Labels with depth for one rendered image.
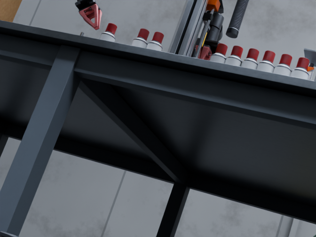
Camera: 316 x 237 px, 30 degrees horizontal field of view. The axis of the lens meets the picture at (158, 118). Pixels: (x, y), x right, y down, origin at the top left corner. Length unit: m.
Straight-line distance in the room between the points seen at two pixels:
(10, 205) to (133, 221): 2.99
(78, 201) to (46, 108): 3.05
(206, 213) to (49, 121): 2.99
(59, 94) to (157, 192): 2.99
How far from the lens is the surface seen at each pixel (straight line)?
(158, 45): 1.94
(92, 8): 2.08
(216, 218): 4.35
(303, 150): 1.75
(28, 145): 1.48
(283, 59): 1.83
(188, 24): 1.78
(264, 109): 1.33
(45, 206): 4.57
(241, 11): 1.82
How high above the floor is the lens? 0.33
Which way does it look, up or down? 15 degrees up
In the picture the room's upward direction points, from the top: 20 degrees clockwise
